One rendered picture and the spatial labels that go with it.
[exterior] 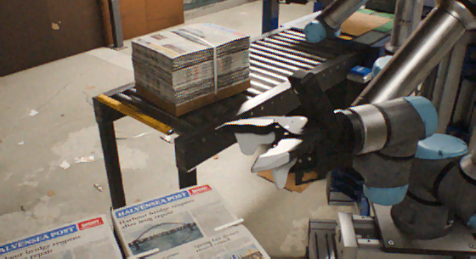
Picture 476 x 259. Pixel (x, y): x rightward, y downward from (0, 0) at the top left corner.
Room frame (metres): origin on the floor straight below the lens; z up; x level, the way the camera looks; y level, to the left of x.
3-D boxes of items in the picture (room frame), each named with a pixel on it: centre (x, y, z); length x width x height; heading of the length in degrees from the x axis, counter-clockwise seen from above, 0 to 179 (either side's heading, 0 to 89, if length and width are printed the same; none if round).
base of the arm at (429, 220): (0.86, -0.46, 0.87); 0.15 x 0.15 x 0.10
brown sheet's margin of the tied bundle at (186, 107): (1.59, 0.26, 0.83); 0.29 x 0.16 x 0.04; 42
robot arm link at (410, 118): (0.64, -0.27, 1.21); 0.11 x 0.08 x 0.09; 111
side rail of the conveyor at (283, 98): (1.78, -0.24, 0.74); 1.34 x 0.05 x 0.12; 139
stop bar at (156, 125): (1.46, 0.39, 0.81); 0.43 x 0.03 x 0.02; 49
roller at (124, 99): (1.51, 0.33, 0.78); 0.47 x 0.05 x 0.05; 49
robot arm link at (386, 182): (0.66, -0.26, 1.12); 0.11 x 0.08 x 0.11; 21
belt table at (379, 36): (2.71, -0.73, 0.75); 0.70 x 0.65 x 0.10; 139
